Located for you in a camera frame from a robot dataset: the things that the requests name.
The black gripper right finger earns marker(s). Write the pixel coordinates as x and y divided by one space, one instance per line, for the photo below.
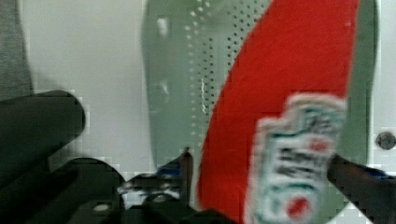
371 190

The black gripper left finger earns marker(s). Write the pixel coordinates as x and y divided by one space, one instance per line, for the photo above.
171 179

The red plush ketchup bottle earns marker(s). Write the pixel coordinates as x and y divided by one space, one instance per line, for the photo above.
279 115

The grey partition panel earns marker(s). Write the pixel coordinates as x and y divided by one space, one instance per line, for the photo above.
15 77

